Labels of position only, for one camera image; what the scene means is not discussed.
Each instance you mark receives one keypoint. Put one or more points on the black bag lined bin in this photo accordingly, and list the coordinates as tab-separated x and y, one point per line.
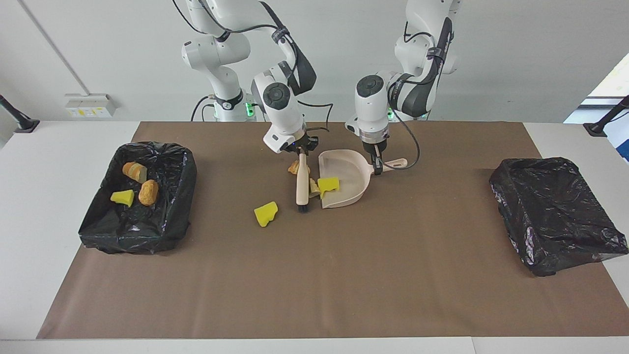
162	226
555	211

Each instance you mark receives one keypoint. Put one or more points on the beige plastic dustpan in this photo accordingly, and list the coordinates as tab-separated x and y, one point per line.
351	172

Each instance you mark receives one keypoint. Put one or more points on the brown paper table mat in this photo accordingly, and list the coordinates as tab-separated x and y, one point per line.
314	305

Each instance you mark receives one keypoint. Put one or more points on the white wall socket box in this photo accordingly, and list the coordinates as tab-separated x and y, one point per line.
88	105

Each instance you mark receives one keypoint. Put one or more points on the black clamp stand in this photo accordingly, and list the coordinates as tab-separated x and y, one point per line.
597	129
19	123

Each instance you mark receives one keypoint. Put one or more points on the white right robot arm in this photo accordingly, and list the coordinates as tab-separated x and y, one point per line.
277	98

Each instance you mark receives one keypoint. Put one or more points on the golden bread roll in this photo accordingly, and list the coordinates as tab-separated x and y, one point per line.
148	192

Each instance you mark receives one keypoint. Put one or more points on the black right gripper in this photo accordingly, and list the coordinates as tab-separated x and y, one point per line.
305	142

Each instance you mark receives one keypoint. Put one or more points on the beige hand brush black bristles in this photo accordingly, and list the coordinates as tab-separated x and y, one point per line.
301	189

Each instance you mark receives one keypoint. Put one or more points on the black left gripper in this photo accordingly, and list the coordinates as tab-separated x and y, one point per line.
376	147

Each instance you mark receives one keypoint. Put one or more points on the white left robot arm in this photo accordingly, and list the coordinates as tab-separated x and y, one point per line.
371	98

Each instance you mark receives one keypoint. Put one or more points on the yellow sponge piece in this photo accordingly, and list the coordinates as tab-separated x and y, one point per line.
328	186
266	214

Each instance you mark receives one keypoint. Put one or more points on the striped toy croissant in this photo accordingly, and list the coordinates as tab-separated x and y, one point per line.
134	171
292	168
313	188

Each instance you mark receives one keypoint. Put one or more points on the yellow sponge with green side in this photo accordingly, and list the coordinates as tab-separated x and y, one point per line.
123	197

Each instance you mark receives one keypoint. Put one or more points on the bright window with dark frame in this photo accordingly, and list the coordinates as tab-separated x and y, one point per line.
609	83

